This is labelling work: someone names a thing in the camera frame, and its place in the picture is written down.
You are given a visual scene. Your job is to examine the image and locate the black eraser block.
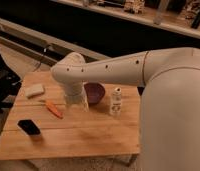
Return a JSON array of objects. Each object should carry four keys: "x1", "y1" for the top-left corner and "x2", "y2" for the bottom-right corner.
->
[{"x1": 17, "y1": 119, "x2": 40, "y2": 135}]

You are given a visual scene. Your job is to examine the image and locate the black cable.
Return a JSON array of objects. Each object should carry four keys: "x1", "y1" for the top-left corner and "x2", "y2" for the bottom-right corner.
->
[{"x1": 32, "y1": 44, "x2": 53, "y2": 73}]

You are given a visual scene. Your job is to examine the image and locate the wooden table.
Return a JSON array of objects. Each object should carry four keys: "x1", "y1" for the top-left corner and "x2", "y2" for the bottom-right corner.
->
[{"x1": 0, "y1": 71, "x2": 139, "y2": 160}]

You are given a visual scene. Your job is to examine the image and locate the white sponge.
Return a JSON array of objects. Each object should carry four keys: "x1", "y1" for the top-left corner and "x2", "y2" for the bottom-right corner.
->
[{"x1": 25, "y1": 84, "x2": 45, "y2": 98}]

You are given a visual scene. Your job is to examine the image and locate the white plastic bottle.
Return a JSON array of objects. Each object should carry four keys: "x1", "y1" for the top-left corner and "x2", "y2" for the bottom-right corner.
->
[{"x1": 109, "y1": 87, "x2": 122, "y2": 116}]

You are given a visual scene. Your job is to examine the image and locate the purple bowl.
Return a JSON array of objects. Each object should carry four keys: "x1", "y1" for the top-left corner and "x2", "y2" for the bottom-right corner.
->
[{"x1": 84, "y1": 83, "x2": 105, "y2": 105}]

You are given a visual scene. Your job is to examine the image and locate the orange carrot toy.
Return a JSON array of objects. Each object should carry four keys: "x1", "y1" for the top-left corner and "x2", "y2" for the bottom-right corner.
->
[{"x1": 45, "y1": 100, "x2": 63, "y2": 119}]

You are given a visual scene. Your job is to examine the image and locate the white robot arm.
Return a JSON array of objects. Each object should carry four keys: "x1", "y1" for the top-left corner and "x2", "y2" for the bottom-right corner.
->
[{"x1": 51, "y1": 47, "x2": 200, "y2": 171}]

